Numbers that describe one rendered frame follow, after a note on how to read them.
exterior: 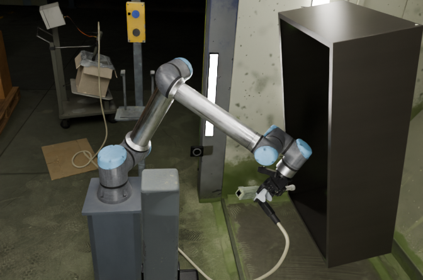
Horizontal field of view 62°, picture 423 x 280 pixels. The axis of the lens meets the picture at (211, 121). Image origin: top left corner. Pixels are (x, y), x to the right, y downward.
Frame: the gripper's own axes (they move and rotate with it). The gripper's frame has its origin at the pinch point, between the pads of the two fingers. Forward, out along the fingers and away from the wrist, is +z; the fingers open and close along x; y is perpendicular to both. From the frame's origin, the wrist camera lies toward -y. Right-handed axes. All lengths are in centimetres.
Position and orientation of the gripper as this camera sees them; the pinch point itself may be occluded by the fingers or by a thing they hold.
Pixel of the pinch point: (257, 197)
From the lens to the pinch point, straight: 180.3
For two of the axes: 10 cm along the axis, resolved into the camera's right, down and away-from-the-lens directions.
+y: 5.2, 6.4, -5.7
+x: 6.9, 0.9, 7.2
